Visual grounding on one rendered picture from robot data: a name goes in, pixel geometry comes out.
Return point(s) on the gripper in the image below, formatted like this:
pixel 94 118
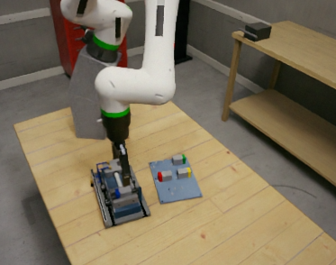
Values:
pixel 118 138

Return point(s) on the grey metal bar with blue end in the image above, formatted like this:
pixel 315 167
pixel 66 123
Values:
pixel 123 191

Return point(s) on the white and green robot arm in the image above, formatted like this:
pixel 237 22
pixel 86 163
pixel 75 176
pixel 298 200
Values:
pixel 117 88

